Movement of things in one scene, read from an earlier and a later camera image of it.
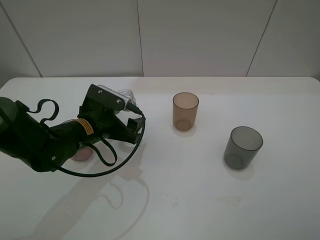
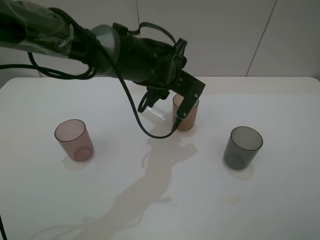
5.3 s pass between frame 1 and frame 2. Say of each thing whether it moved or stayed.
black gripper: moved
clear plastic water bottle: moved
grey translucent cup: stayed
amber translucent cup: stayed
